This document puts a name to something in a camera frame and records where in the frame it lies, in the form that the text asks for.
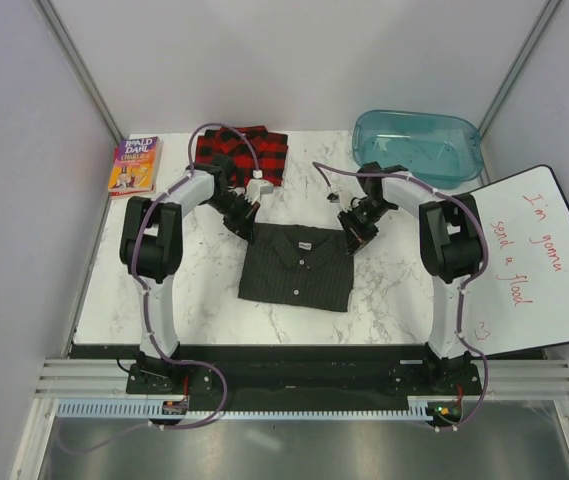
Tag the aluminium frame rail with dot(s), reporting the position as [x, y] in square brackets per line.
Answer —
[508, 380]

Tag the teal transparent plastic bin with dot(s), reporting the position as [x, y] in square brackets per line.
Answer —
[440, 150]

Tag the dark pinstriped long sleeve shirt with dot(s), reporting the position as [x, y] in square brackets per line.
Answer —
[298, 265]

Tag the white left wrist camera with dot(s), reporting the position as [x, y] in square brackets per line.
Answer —
[256, 189]

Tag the white slotted cable duct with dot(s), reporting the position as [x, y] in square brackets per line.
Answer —
[156, 409]

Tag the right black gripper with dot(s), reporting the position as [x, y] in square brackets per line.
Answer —
[356, 236]

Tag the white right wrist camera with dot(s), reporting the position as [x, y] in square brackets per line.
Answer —
[341, 198]

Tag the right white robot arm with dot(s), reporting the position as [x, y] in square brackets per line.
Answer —
[452, 248]

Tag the Roald Dahl paperback book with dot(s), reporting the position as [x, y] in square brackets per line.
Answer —
[135, 166]

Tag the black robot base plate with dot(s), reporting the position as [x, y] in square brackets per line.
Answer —
[309, 377]

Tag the whiteboard with red writing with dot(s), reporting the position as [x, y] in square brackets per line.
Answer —
[521, 301]

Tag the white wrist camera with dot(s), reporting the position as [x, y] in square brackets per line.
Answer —
[256, 189]
[341, 198]

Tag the red black plaid folded shirt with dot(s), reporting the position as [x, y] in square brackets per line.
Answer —
[271, 149]

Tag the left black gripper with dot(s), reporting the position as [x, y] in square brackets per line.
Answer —
[244, 223]

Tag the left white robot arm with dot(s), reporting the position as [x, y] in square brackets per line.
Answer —
[151, 248]

